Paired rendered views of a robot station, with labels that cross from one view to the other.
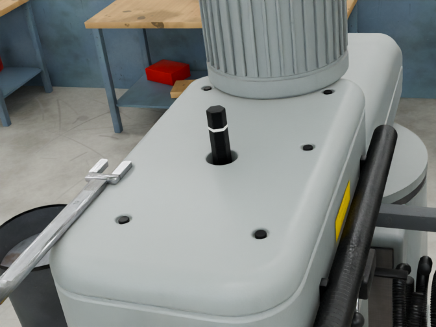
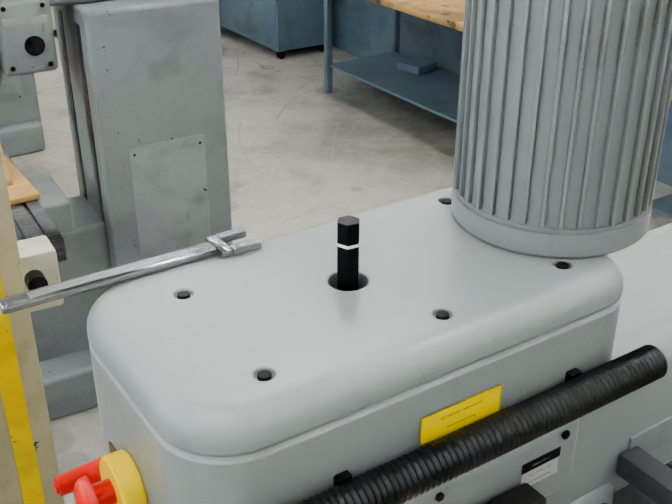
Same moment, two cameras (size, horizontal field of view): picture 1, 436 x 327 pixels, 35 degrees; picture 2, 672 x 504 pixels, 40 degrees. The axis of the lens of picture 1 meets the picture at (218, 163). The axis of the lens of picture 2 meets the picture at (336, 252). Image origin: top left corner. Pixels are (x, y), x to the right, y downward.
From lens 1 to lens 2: 0.41 m
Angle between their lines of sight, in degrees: 29
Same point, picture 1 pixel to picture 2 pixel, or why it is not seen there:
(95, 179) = (209, 243)
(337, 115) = (527, 296)
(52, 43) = not seen: hidden behind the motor
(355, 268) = (394, 482)
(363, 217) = (476, 436)
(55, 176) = not seen: hidden behind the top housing
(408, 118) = not seen: outside the picture
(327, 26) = (585, 178)
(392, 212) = (654, 476)
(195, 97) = (419, 206)
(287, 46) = (519, 184)
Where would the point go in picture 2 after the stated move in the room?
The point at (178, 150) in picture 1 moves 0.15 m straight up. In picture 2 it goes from (320, 253) to (319, 103)
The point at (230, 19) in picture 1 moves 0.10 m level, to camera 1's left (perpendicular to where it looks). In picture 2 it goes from (469, 124) to (380, 105)
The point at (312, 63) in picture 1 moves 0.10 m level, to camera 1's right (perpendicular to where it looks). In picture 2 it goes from (551, 219) to (659, 247)
